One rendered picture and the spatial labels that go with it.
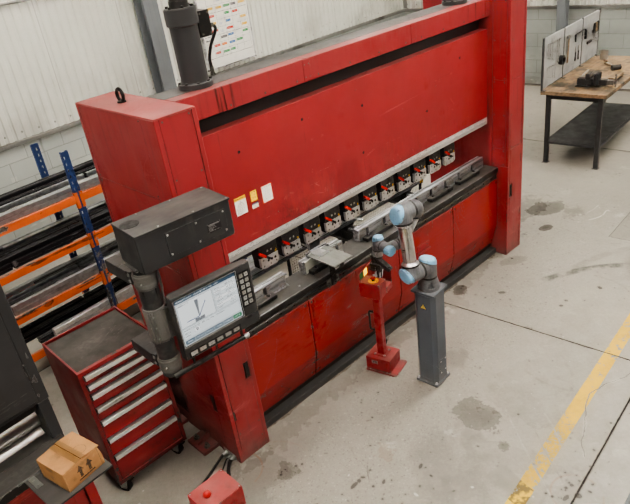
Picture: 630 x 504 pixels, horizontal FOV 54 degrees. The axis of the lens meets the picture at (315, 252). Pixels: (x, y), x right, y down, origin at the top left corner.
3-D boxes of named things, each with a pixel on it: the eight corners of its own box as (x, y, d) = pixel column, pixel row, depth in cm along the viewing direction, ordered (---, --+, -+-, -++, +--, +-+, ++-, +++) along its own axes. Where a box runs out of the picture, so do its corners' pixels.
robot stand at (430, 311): (450, 374, 456) (447, 284, 419) (437, 388, 444) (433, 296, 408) (429, 365, 467) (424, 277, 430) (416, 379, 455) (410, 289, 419)
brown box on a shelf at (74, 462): (53, 511, 265) (44, 491, 259) (25, 484, 281) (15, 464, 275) (113, 466, 284) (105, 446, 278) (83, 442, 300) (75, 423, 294)
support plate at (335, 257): (334, 267, 415) (334, 266, 414) (307, 257, 432) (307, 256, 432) (352, 256, 425) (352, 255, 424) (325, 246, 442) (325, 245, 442)
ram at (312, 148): (213, 272, 374) (183, 144, 336) (205, 268, 379) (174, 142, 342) (487, 123, 546) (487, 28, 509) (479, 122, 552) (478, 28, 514)
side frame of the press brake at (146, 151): (241, 464, 405) (152, 120, 297) (170, 408, 462) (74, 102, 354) (270, 441, 420) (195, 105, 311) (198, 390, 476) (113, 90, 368)
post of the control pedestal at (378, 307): (383, 355, 466) (378, 294, 440) (377, 353, 468) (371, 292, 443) (387, 350, 470) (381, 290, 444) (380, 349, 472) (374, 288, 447)
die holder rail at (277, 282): (231, 320, 396) (228, 308, 391) (225, 317, 400) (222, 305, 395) (288, 285, 425) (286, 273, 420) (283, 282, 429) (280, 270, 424)
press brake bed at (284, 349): (260, 434, 426) (238, 336, 387) (242, 421, 440) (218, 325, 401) (496, 252, 599) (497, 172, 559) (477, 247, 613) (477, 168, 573)
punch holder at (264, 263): (262, 270, 402) (258, 248, 394) (254, 267, 407) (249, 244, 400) (279, 260, 410) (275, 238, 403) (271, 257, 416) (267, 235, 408)
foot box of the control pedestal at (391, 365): (396, 377, 460) (395, 364, 454) (366, 369, 472) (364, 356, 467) (407, 361, 474) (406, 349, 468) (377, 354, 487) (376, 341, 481)
